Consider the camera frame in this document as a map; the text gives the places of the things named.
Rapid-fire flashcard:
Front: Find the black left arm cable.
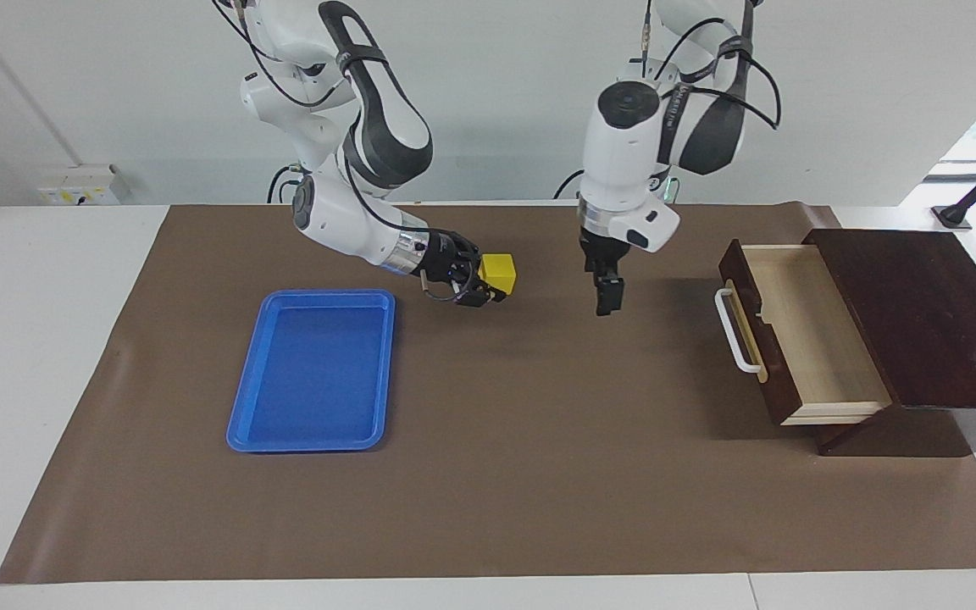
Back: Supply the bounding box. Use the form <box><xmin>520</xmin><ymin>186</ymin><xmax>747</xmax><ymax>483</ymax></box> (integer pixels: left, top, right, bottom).
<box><xmin>640</xmin><ymin>0</ymin><xmax>784</xmax><ymax>132</ymax></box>

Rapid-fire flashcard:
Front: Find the dark wooden drawer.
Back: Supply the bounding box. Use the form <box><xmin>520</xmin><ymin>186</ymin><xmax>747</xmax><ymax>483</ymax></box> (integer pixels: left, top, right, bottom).
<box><xmin>715</xmin><ymin>239</ymin><xmax>894</xmax><ymax>426</ymax></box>

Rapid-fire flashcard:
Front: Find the yellow cube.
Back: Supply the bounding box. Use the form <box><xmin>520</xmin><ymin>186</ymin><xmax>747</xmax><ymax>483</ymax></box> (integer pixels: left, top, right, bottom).
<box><xmin>480</xmin><ymin>253</ymin><xmax>517</xmax><ymax>296</ymax></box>

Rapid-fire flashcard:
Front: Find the blue plastic tray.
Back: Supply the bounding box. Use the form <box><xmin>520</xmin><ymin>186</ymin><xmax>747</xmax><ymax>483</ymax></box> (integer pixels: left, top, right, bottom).
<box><xmin>226</xmin><ymin>289</ymin><xmax>397</xmax><ymax>453</ymax></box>

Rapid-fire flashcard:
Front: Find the brown table mat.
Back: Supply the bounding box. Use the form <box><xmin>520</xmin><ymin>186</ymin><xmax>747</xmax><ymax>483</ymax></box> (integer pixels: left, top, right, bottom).
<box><xmin>0</xmin><ymin>203</ymin><xmax>976</xmax><ymax>585</ymax></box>

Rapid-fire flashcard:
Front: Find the black right base cable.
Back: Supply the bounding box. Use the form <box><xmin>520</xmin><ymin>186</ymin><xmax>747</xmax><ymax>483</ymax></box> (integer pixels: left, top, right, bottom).
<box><xmin>266</xmin><ymin>164</ymin><xmax>301</xmax><ymax>204</ymax></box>

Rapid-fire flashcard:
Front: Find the white wall socket box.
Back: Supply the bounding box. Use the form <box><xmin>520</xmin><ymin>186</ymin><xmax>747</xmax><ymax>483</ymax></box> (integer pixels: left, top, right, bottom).
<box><xmin>37</xmin><ymin>164</ymin><xmax>122</xmax><ymax>206</ymax></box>

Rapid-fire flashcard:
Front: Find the dark wooden drawer cabinet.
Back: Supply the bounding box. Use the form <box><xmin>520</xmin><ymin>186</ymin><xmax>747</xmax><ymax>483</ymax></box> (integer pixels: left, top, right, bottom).
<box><xmin>801</xmin><ymin>229</ymin><xmax>976</xmax><ymax>458</ymax></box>

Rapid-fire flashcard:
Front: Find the white drawer handle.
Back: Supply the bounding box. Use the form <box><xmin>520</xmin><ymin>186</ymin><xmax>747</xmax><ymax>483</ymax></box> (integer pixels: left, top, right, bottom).
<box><xmin>714</xmin><ymin>288</ymin><xmax>764</xmax><ymax>374</ymax></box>

